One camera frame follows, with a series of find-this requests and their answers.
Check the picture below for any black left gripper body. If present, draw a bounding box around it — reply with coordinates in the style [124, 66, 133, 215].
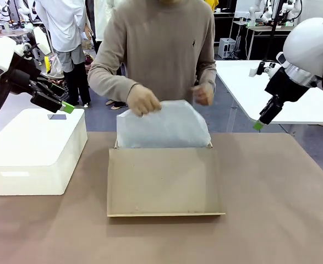
[7, 68, 42, 96]

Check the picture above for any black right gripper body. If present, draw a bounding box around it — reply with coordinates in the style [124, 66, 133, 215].
[264, 67, 310, 104]

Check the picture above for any white tissue paper sheet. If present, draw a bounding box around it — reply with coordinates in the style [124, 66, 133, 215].
[116, 100, 212, 149]

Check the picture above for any beige cardboard shoe box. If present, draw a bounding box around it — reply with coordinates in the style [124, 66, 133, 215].
[107, 139, 226, 218]

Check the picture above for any person's left forearm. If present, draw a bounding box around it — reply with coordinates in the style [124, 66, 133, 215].
[196, 62, 217, 86]

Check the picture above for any person's right forearm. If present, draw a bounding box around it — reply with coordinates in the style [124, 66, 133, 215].
[88, 63, 139, 102]

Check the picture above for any white foam box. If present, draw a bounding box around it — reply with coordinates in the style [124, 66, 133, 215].
[0, 108, 88, 196]

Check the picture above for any person's left hand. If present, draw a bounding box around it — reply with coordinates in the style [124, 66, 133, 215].
[191, 82, 215, 107]

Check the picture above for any person's right hand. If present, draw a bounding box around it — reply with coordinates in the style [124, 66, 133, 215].
[127, 84, 162, 118]

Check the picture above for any white plastic bag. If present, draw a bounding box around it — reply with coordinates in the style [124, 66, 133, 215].
[47, 54, 65, 78]

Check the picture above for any white table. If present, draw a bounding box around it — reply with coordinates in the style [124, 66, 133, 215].
[215, 59, 323, 133]

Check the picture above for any patterned cloth pile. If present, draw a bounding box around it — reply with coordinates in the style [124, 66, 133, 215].
[83, 53, 96, 75]

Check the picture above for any black pole stand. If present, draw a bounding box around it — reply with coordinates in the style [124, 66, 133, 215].
[261, 0, 278, 63]

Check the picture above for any cluttered background table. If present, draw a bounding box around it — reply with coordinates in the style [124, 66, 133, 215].
[0, 27, 34, 45]

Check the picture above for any background workbench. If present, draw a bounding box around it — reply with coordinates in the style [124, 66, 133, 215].
[245, 26, 297, 61]

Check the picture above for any figure in white shirt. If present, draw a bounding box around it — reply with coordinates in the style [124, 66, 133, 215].
[34, 0, 92, 108]

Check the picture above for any yellow garment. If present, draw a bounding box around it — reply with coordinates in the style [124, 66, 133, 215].
[205, 0, 220, 12]

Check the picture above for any person in beige sweater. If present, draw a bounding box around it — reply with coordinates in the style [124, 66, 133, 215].
[87, 0, 217, 105]

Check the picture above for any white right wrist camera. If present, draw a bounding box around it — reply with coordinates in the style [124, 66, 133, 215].
[249, 61, 277, 78]

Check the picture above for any small white frame cabinet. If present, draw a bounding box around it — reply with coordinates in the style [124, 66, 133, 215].
[218, 37, 237, 59]

